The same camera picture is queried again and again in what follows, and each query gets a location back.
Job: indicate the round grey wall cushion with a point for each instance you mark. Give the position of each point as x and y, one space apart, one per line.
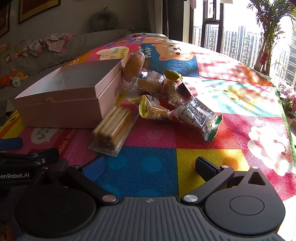
103 21

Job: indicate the potted palm plant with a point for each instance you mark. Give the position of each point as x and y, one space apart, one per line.
268 17

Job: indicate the green white snack packet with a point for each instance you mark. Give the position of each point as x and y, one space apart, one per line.
196 114

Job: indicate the sesame bar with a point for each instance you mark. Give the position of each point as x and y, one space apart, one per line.
172 94

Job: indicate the black window frame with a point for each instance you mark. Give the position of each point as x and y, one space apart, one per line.
194 21

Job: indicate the orange plush toy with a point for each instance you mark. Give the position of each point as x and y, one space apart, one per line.
5 81

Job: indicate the biscuit sticks plastic tray pack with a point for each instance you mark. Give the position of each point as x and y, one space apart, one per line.
112 132

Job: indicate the red lid jelly cup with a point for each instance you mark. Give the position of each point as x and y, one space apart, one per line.
178 79

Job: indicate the colourful cartoon play mat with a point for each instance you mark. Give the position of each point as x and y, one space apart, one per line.
158 156

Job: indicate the yellow biscuit snack packet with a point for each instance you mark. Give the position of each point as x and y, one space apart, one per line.
149 107

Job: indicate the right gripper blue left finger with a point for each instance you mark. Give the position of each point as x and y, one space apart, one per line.
84 177

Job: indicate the framed wall picture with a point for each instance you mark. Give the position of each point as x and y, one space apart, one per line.
29 8
5 10

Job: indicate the sliced cake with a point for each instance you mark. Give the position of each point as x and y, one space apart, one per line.
149 81

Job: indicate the round bread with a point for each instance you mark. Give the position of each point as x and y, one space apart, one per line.
134 64

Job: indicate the pink floral baby clothes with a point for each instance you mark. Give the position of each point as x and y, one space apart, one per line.
57 41

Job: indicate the white floral baby garment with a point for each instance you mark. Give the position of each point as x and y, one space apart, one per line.
25 49

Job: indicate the white round baby toy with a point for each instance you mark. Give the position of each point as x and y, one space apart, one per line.
16 81

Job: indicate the pink cardboard gift box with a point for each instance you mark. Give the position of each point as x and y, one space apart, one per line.
73 96

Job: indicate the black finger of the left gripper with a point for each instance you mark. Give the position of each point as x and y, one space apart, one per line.
10 144

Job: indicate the pink flowering potted plant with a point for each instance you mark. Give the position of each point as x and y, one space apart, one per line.
287 96

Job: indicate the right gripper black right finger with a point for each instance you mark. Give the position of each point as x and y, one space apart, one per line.
215 178

